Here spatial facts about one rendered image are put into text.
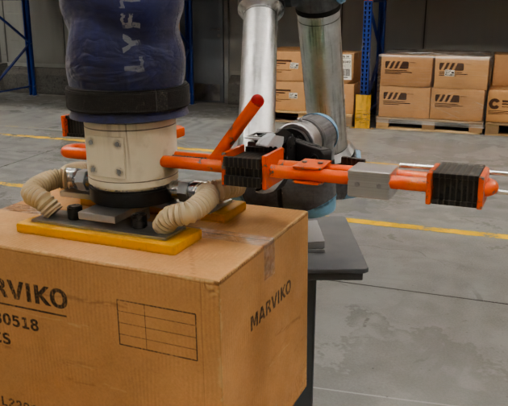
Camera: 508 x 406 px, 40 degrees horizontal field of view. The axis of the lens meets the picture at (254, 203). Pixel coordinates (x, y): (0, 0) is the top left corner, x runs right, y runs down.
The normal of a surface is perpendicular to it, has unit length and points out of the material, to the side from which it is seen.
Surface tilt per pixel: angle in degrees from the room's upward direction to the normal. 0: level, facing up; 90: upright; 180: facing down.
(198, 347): 90
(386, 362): 0
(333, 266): 0
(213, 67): 90
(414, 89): 92
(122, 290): 90
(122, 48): 73
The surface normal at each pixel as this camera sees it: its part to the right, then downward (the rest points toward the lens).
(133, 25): 0.25, 0.56
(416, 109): -0.33, 0.26
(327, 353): 0.00, -0.96
